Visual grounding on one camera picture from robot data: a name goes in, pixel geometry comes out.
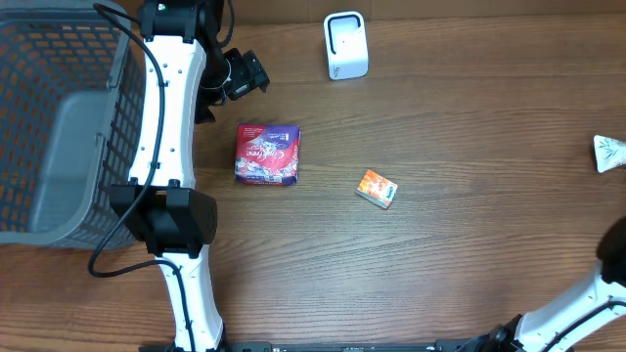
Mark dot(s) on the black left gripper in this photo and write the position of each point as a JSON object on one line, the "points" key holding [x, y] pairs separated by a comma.
{"points": [[250, 75]]}

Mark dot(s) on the red purple pad pack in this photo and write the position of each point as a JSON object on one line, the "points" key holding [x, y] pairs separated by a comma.
{"points": [[267, 154]]}

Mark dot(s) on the orange tissue pack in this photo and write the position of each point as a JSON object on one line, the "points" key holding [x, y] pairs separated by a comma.
{"points": [[377, 189]]}

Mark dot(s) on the white Pantene tube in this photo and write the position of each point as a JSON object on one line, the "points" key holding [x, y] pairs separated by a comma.
{"points": [[609, 153]]}

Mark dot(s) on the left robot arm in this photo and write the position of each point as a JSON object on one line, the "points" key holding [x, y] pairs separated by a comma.
{"points": [[188, 71]]}

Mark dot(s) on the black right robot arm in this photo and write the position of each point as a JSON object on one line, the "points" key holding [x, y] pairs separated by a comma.
{"points": [[584, 308]]}

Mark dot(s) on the white barcode scanner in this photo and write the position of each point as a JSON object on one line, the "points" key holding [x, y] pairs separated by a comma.
{"points": [[346, 44]]}

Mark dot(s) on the dark grey plastic basket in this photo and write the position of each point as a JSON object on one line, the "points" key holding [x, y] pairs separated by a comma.
{"points": [[72, 96]]}

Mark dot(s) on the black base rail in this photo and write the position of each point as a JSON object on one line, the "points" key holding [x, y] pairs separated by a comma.
{"points": [[362, 347]]}

